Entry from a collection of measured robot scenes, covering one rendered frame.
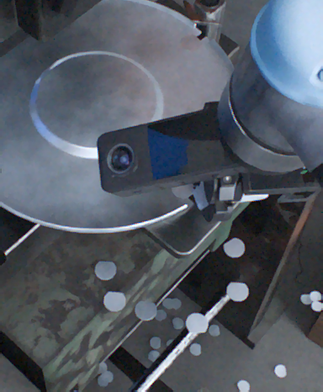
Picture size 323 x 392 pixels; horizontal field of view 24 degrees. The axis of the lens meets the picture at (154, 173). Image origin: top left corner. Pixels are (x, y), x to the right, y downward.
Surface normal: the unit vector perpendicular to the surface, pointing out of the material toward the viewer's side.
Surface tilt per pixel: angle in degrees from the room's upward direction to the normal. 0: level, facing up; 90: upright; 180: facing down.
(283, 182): 19
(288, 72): 98
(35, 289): 0
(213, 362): 0
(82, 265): 0
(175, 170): 34
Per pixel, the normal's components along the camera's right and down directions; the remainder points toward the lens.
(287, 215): -0.66, 0.61
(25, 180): 0.06, -0.54
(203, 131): -0.38, -0.16
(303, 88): -0.59, 0.76
